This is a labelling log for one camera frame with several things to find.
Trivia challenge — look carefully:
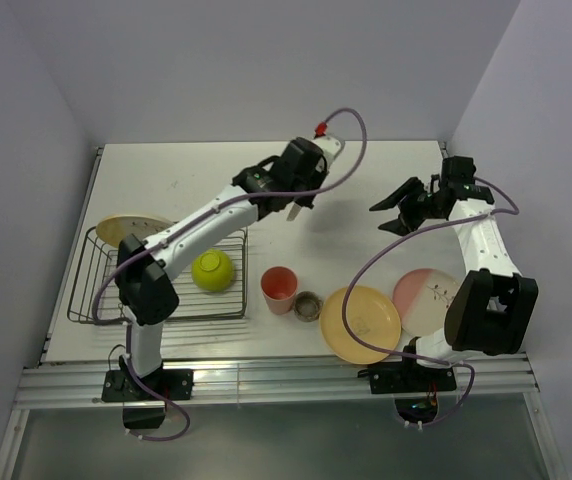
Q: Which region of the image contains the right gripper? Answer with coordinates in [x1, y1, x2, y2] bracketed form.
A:
[370, 176, 444, 237]

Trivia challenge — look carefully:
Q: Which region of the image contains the pink cream plate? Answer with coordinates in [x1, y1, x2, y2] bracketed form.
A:
[392, 268, 460, 337]
[287, 202, 303, 222]

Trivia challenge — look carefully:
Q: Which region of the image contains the lime green bowl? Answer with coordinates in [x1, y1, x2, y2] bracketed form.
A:
[191, 249, 235, 293]

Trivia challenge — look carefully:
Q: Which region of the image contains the plain yellow bear plate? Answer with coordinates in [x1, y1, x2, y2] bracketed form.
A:
[319, 285, 402, 365]

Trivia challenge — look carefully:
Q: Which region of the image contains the yellow cream leaf plate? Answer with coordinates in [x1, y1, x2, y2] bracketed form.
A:
[95, 214, 173, 248]

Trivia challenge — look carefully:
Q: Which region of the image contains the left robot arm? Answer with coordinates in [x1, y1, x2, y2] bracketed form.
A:
[115, 135, 345, 399]

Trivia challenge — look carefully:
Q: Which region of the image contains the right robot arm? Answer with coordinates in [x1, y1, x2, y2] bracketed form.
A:
[372, 156, 539, 390]

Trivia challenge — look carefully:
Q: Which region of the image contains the pink plastic cup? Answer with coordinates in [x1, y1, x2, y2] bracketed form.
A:
[260, 266, 298, 315]

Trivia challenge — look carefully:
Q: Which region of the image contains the small speckled ceramic cup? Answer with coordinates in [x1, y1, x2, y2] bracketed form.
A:
[293, 291, 324, 322]

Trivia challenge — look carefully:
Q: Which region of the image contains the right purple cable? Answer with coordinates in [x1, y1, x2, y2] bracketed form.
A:
[340, 175, 520, 426]

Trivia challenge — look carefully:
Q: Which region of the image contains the purple cable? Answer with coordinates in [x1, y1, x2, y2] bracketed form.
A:
[90, 107, 368, 324]
[340, 175, 520, 426]

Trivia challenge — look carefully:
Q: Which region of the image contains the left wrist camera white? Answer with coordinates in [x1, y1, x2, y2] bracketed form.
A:
[313, 135, 345, 173]

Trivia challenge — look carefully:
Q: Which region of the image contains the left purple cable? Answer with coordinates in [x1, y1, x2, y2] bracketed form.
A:
[90, 107, 368, 324]

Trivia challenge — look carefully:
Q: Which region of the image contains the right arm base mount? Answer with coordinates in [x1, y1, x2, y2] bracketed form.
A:
[357, 359, 457, 430]

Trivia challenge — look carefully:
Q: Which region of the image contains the aluminium table edge rail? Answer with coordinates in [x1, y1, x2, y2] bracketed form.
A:
[12, 353, 539, 410]

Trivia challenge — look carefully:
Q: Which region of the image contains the black wire dish rack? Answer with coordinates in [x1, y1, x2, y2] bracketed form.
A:
[67, 228, 248, 324]

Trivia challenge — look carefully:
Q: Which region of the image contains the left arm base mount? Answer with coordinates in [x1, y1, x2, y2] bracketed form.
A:
[100, 363, 193, 432]

